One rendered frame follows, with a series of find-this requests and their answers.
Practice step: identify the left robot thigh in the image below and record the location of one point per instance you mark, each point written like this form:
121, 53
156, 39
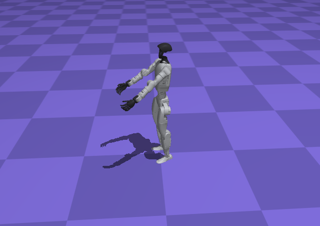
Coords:
162, 119

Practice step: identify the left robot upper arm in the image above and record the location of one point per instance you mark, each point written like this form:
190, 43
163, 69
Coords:
165, 71

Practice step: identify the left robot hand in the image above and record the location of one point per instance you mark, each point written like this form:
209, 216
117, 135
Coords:
129, 104

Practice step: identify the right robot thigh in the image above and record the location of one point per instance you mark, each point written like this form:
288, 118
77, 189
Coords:
155, 109

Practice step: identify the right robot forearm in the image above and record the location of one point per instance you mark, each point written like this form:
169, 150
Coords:
136, 79

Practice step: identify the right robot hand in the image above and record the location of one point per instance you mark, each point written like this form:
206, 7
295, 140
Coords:
122, 87

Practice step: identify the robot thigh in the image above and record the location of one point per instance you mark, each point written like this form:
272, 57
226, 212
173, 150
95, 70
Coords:
155, 109
162, 119

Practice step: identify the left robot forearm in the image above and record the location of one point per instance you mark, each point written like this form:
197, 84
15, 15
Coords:
145, 91

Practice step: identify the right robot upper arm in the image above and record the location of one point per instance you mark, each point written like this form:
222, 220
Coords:
151, 68

